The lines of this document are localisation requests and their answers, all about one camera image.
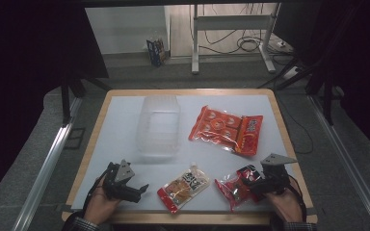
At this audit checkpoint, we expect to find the white metal desk frame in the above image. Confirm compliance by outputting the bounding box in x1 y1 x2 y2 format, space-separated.
191 3 282 75

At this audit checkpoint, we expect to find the person's right hand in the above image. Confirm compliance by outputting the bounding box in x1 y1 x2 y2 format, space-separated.
264 187 304 223

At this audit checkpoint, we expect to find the person's left hand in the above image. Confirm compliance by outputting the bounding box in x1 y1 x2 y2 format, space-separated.
83 177 123 226

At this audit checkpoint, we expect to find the black curtain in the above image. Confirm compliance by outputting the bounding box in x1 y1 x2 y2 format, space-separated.
273 0 370 162
0 0 110 208

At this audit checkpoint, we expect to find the spouted sauce pouch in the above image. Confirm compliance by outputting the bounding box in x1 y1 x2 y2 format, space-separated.
156 162 211 215

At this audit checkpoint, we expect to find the clear plastic container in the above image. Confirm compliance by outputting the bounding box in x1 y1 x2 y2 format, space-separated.
135 94 181 158

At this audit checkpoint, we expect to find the large orange snack packet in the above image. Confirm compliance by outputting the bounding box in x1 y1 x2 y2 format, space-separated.
188 105 264 158

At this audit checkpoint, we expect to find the blue carton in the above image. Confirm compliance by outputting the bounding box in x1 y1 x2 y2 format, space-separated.
145 38 169 68

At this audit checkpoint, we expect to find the black tripod stand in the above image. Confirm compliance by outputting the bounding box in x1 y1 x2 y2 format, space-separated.
60 74 113 127
257 56 335 127

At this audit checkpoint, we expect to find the white table mat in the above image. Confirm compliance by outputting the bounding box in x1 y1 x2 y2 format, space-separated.
71 94 299 213

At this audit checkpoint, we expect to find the thin black floor cable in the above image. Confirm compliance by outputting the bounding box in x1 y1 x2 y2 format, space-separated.
277 95 315 155

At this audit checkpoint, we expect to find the aluminium floor rail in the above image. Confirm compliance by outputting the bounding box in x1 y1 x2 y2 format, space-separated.
307 95 370 231
12 96 84 231

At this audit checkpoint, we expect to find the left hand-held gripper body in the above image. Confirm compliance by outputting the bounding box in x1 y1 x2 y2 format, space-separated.
102 159 143 204

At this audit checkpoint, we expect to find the right hand-held gripper cable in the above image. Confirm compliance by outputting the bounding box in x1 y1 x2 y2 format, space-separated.
286 174 308 223

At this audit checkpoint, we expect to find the bundle of black floor cables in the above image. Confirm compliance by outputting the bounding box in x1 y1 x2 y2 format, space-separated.
198 3 273 56

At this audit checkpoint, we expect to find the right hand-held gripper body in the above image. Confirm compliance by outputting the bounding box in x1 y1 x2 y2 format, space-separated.
253 153 299 195

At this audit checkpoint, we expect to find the red small snack packet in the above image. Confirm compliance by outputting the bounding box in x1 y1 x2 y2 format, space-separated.
214 164 266 214

